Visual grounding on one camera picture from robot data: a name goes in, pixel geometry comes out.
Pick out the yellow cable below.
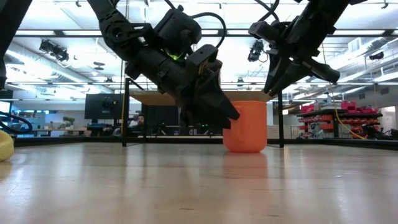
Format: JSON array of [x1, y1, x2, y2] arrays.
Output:
[[329, 93, 366, 140]]

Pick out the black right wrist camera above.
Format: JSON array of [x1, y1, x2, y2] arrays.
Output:
[[248, 21, 280, 44]]

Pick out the rack with red bins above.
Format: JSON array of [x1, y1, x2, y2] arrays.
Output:
[[295, 99, 385, 139]]

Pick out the black ceiling spotlight cluster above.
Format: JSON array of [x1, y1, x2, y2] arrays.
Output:
[[39, 39, 70, 63]]

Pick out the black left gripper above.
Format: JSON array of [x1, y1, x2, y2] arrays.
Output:
[[126, 46, 240, 129]]

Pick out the small potted plant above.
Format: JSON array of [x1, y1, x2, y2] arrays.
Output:
[[60, 116, 76, 130]]

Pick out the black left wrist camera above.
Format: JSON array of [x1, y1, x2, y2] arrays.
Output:
[[154, 7, 203, 58]]

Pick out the orange plastic cup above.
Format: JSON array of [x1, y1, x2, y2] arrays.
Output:
[[222, 100, 268, 154]]

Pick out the black metal rig frame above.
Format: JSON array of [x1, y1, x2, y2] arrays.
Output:
[[14, 136, 398, 152]]

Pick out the large black panel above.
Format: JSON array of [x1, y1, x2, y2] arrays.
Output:
[[146, 105, 180, 135]]

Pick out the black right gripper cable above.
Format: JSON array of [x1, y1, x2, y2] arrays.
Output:
[[254, 0, 280, 23]]

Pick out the black hanging camera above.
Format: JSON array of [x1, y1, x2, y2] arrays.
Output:
[[248, 39, 269, 62]]

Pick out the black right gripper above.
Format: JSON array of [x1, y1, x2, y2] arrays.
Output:
[[263, 18, 341, 96]]

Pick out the thick black cable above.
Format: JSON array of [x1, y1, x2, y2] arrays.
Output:
[[0, 111, 34, 135]]

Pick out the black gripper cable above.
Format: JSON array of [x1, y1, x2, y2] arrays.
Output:
[[191, 11, 227, 49], [254, 0, 280, 23]]

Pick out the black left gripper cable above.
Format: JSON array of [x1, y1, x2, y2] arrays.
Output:
[[191, 11, 227, 49]]

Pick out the black computer monitor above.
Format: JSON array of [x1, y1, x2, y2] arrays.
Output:
[[84, 93, 124, 121]]

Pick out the yellow cloth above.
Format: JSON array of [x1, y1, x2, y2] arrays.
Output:
[[0, 129, 15, 162]]

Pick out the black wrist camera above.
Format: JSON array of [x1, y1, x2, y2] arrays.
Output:
[[248, 21, 280, 44], [154, 7, 203, 58]]

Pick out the person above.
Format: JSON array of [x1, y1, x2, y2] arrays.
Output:
[[129, 114, 147, 138]]

